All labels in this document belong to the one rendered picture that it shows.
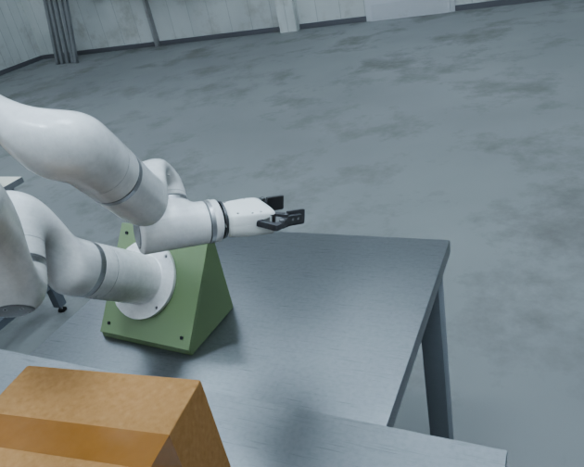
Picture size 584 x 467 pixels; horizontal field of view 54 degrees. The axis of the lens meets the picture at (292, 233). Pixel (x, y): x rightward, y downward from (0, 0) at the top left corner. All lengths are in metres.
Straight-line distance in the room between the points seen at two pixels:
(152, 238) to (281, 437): 0.43
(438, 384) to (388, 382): 0.64
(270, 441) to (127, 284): 0.46
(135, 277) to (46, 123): 0.62
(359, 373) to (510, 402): 1.16
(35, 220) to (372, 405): 0.71
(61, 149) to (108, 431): 0.36
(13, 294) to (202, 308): 0.43
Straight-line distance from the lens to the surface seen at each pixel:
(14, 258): 1.03
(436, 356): 1.71
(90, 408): 0.84
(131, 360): 1.39
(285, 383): 1.19
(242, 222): 1.10
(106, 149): 0.77
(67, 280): 1.21
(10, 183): 3.06
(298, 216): 1.14
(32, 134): 0.75
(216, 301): 1.37
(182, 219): 1.07
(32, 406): 0.90
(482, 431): 2.17
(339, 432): 1.08
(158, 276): 1.36
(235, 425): 1.14
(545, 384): 2.35
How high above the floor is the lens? 1.64
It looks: 29 degrees down
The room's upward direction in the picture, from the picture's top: 12 degrees counter-clockwise
